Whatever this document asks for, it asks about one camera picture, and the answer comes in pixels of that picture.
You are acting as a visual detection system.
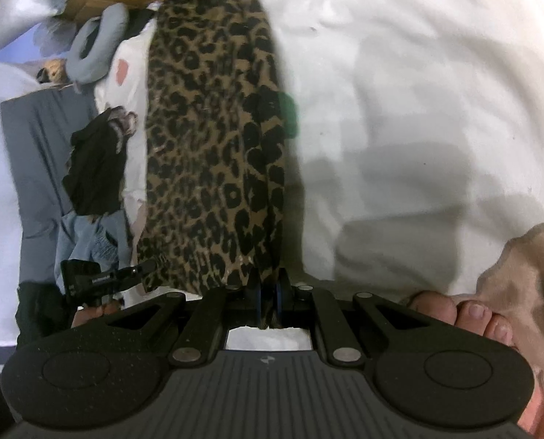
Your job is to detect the small plush toy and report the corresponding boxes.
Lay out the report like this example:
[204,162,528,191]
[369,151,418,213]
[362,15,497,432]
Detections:
[36,59,68,84]

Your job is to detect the blue denim jeans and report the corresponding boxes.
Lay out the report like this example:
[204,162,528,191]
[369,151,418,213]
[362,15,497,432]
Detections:
[55,213,133,284]

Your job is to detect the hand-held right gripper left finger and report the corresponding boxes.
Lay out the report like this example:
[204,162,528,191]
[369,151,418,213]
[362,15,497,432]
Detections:
[107,269,264,367]

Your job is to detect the person's left hand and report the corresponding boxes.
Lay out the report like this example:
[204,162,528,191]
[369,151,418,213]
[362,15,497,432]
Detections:
[71,302,122,329]

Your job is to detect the leopard print pants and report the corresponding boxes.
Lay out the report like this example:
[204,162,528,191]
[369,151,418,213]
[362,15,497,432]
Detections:
[136,0,298,297]

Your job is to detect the white fluffy pillow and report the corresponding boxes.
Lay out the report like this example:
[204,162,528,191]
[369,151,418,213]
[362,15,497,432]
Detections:
[0,0,71,53]

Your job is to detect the cream bear printed blanket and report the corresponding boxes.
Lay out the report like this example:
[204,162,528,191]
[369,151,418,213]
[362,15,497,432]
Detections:
[93,0,544,353]

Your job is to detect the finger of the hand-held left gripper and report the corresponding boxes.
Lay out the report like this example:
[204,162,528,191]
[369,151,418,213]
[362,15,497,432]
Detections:
[116,257,168,279]

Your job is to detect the black garment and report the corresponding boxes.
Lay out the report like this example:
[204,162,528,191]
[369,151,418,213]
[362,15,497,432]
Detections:
[62,112,131,217]

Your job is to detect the small patterned cloth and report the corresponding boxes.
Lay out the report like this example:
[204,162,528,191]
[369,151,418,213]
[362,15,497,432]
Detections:
[105,106,138,151]

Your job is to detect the clear plastic bag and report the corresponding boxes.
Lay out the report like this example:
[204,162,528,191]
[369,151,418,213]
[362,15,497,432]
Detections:
[31,20,83,56]

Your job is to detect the grey neck pillow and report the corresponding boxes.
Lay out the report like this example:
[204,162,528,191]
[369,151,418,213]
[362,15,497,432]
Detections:
[65,2,131,84]

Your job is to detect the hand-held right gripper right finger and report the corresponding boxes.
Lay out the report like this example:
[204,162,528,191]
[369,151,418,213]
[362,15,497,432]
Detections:
[274,269,431,367]

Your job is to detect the person's foot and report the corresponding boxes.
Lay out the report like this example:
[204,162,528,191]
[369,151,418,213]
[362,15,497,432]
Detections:
[409,290,544,439]

